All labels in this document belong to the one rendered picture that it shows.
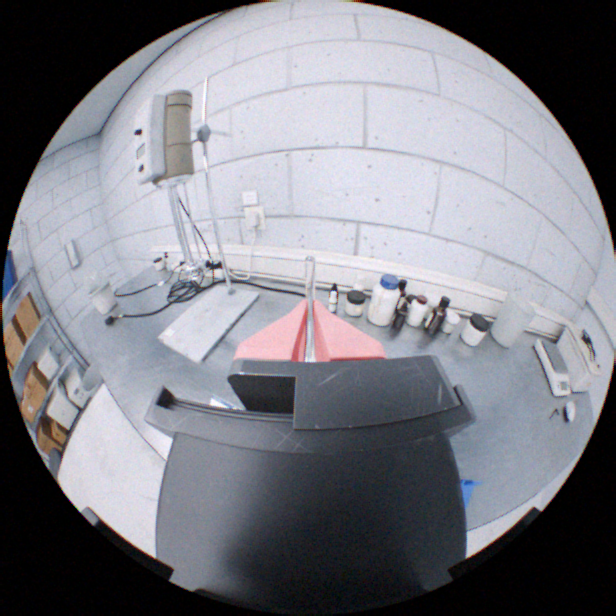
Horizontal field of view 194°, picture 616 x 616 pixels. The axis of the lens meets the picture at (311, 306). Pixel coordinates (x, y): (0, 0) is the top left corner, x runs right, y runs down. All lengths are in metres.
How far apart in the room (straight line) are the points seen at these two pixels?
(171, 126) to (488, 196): 0.81
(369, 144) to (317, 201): 0.23
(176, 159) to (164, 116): 0.11
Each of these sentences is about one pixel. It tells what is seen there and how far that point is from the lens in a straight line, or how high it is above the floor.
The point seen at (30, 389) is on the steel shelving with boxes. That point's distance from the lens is 2.36.
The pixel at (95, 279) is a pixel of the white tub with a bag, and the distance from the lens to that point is 1.04.
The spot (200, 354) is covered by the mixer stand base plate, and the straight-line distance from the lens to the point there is 0.47.
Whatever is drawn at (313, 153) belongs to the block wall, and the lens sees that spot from 0.61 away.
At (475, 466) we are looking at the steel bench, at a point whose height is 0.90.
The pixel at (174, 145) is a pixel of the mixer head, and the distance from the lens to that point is 0.46.
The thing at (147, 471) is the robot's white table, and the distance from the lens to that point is 0.45.
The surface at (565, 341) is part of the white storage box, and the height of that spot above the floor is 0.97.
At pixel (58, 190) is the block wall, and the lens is 2.54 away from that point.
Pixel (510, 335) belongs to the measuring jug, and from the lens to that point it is 0.71.
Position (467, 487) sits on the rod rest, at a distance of 0.42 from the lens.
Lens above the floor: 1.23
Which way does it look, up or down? 38 degrees down
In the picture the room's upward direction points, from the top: straight up
